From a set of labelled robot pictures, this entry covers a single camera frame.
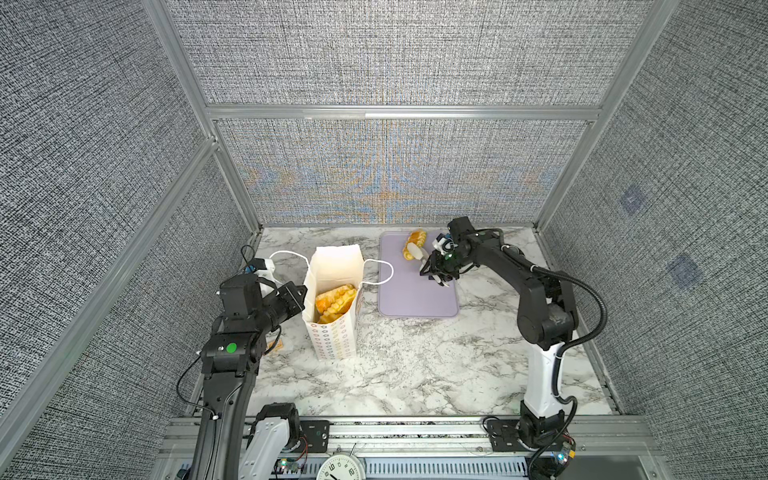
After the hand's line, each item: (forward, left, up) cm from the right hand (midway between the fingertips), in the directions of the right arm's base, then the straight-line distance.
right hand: (425, 272), depth 95 cm
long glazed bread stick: (+19, +1, -3) cm, 19 cm away
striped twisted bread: (-15, +26, +7) cm, 31 cm away
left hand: (-18, +31, +18) cm, 40 cm away
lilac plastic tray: (-1, +7, -9) cm, 11 cm away
